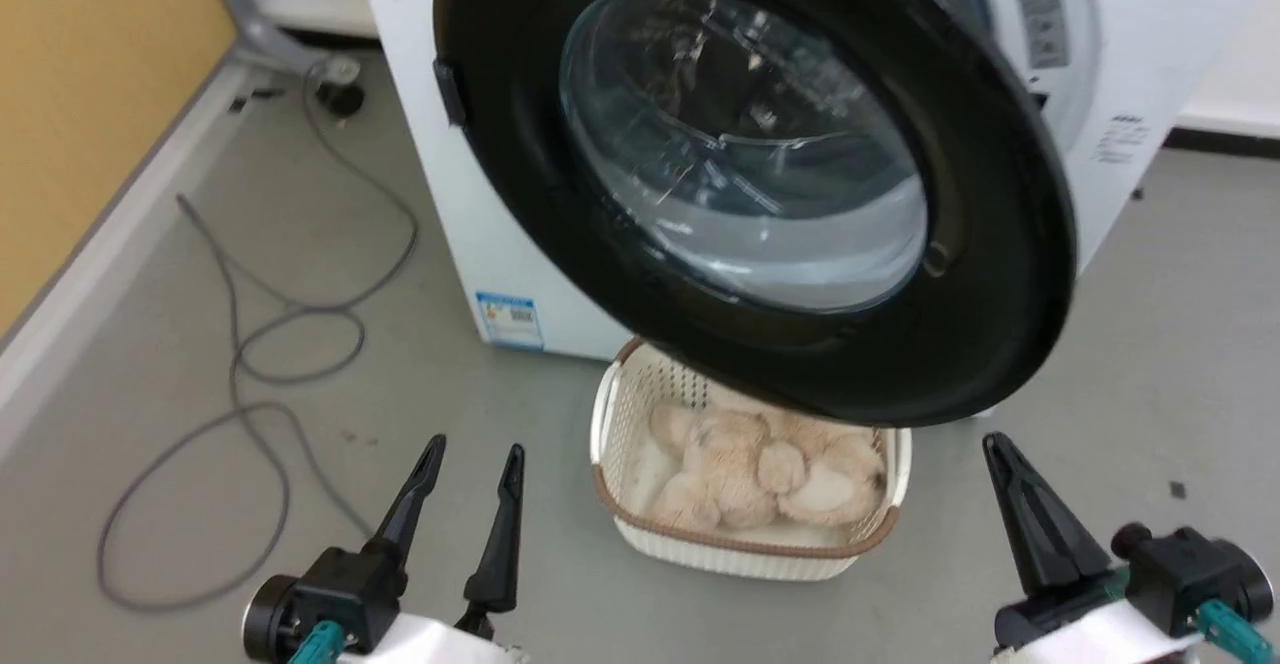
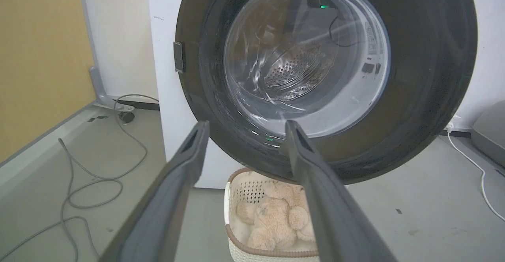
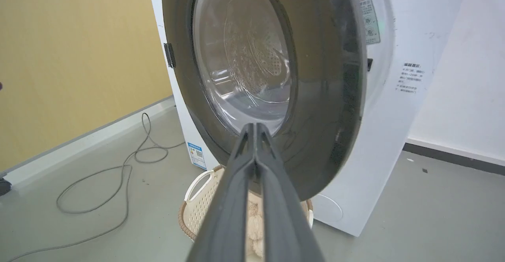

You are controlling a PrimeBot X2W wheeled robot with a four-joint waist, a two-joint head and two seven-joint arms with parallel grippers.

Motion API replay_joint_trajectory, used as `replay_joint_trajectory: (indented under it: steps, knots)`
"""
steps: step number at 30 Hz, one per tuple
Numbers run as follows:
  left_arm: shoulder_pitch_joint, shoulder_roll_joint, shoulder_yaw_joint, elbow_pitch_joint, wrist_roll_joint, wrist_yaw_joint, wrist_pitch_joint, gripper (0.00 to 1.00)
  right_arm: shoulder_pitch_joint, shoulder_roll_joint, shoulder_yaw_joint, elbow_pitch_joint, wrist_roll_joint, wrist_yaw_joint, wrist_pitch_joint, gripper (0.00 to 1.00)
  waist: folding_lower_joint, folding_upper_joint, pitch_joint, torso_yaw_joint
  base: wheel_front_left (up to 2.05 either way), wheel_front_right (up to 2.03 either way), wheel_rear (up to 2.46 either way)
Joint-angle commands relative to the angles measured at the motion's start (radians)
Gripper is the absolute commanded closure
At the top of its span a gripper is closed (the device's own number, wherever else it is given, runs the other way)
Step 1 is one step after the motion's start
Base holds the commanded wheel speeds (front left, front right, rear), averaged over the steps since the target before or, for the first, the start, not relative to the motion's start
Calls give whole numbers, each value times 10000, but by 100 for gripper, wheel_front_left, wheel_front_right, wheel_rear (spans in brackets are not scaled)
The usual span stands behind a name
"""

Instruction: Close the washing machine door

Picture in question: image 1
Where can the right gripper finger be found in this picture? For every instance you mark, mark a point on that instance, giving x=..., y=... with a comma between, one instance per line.
x=1045, y=534

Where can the round floor drain fitting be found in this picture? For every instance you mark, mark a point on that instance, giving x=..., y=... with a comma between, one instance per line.
x=341, y=84

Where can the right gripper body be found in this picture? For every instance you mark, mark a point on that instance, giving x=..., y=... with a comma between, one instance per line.
x=1190, y=574

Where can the black round glass washer door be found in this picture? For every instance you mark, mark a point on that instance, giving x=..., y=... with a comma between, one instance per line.
x=985, y=244

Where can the beige plush teddy bear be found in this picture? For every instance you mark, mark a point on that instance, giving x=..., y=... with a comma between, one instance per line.
x=740, y=474

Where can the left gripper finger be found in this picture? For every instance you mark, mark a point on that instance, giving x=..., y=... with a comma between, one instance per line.
x=498, y=564
x=410, y=514

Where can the blue energy label sticker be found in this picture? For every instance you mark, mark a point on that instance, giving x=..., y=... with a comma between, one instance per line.
x=509, y=319

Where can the grey drain pipe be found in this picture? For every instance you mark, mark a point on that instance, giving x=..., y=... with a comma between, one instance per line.
x=255, y=34

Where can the white front-load washing machine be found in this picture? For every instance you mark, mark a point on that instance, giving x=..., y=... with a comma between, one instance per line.
x=455, y=204

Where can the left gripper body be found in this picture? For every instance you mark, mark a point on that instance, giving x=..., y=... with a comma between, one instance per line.
x=345, y=594

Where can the white laundry basket brown rim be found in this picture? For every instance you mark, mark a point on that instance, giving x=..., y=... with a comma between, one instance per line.
x=640, y=389

